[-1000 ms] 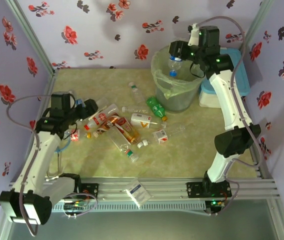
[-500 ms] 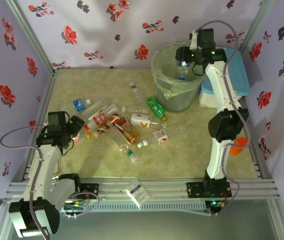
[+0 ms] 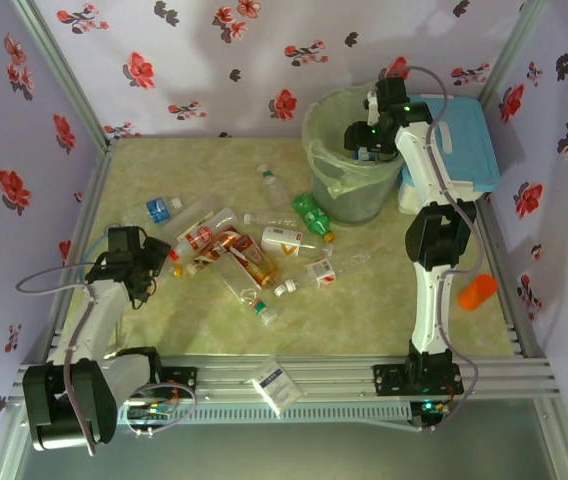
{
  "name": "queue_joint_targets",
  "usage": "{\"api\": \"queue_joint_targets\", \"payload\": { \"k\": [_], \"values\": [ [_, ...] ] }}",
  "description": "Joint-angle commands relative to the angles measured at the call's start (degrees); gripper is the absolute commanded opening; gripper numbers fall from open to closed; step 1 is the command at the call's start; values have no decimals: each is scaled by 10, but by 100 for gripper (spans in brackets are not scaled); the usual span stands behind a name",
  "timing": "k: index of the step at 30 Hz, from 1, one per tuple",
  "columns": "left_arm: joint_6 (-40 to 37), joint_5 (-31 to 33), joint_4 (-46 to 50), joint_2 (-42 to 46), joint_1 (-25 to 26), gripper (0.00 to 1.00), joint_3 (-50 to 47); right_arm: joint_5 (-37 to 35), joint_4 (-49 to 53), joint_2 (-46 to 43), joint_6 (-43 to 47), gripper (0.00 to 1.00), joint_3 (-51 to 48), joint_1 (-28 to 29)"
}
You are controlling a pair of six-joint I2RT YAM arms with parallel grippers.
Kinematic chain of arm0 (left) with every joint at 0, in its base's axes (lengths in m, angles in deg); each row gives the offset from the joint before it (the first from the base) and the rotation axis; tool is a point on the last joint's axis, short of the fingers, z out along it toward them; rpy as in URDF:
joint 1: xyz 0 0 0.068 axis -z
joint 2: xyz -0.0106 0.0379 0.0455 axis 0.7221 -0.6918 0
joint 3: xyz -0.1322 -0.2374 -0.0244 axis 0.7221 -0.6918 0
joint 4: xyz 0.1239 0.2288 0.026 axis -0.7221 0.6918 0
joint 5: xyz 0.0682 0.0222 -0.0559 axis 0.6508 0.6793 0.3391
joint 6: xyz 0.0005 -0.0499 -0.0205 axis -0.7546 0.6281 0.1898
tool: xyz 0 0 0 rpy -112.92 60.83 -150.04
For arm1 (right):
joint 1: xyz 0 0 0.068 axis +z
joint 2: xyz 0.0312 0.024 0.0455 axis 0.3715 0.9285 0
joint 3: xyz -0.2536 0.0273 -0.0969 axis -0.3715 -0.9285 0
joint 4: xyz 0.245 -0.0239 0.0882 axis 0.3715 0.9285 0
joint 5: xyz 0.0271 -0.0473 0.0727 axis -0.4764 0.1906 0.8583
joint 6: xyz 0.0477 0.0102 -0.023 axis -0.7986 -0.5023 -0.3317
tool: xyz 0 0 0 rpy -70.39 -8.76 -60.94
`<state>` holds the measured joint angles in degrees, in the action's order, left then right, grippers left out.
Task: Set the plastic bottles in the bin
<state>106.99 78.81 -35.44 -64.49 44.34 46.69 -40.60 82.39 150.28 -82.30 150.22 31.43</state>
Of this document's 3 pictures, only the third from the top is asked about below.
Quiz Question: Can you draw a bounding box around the clear bottle red white label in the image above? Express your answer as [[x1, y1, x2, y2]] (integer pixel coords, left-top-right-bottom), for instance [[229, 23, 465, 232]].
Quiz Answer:
[[273, 249, 373, 299]]

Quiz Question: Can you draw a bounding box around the orange plastic cup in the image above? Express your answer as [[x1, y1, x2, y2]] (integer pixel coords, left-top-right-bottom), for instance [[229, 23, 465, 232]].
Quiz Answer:
[[457, 273, 499, 312]]

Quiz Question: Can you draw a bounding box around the small clear bottle white cap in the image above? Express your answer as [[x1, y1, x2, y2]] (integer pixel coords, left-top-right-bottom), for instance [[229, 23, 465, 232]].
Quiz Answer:
[[242, 209, 298, 229]]

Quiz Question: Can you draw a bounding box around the grey slotted cable duct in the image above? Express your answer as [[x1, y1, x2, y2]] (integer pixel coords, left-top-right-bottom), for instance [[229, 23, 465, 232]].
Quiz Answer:
[[31, 402, 413, 426]]

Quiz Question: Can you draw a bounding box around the small clear bottle green ring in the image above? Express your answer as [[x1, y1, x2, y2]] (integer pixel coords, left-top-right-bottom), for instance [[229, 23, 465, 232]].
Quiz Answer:
[[256, 163, 291, 209]]

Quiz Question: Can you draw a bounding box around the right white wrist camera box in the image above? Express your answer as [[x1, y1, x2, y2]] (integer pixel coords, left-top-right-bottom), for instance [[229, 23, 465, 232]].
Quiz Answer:
[[365, 88, 381, 127]]

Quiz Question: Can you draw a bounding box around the brown label tea bottle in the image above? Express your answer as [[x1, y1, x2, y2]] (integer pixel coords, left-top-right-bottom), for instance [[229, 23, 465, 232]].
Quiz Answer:
[[186, 227, 243, 275]]

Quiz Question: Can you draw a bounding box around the clear plastic waste bin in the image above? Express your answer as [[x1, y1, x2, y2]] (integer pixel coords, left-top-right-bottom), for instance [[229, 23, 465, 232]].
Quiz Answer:
[[301, 85, 410, 224]]

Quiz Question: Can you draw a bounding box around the clear bottle blue label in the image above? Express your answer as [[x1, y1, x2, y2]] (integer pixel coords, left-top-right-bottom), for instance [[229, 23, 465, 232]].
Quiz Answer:
[[121, 196, 184, 227]]

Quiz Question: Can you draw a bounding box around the green plastic bin liner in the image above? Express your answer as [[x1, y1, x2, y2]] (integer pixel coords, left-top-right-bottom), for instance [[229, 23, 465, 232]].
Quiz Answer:
[[301, 85, 410, 199]]

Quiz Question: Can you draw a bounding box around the aluminium side rail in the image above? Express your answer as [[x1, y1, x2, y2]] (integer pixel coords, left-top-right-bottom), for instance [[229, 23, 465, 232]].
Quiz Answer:
[[478, 194, 550, 359], [18, 139, 118, 366]]

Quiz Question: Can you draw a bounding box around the light blue tube with disc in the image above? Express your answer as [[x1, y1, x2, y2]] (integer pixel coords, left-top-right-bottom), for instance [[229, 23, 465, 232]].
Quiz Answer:
[[82, 238, 111, 266]]

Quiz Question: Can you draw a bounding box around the grey metal panel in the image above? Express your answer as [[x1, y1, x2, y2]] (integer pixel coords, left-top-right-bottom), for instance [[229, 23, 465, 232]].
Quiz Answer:
[[0, 399, 568, 480]]

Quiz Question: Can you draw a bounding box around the aluminium frame post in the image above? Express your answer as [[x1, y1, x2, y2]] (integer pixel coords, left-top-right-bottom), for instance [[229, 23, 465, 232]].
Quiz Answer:
[[478, 0, 550, 109], [11, 0, 118, 151]]

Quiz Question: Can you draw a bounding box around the red label orange tea bottle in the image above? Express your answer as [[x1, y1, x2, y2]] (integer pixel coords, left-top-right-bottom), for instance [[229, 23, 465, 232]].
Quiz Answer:
[[226, 234, 281, 292]]

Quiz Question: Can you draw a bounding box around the clear plastic bottle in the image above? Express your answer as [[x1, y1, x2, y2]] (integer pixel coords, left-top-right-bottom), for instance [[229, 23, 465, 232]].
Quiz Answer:
[[163, 196, 221, 242]]

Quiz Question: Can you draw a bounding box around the long clear bottle green ring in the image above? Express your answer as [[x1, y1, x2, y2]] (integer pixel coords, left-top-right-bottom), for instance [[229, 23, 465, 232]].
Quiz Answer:
[[216, 255, 279, 327]]

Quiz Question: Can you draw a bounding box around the green plastic bottle orange cap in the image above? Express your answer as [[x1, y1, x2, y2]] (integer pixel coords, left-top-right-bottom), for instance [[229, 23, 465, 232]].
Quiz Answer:
[[291, 192, 338, 244]]

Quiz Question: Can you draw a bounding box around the white label bottle orange mark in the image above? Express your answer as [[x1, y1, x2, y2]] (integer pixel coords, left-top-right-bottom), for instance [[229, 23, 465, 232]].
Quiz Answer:
[[261, 225, 323, 260]]

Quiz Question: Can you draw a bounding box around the white blue paper packet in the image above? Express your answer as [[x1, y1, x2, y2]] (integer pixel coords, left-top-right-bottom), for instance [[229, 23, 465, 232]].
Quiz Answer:
[[247, 355, 303, 416]]

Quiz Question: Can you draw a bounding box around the aluminium front rail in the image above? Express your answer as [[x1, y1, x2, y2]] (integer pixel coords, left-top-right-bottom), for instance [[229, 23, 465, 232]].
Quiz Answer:
[[11, 353, 563, 401]]

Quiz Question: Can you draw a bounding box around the blue lid white storage box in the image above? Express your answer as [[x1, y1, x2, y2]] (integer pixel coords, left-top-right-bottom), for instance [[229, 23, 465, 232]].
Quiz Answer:
[[398, 94, 501, 216]]

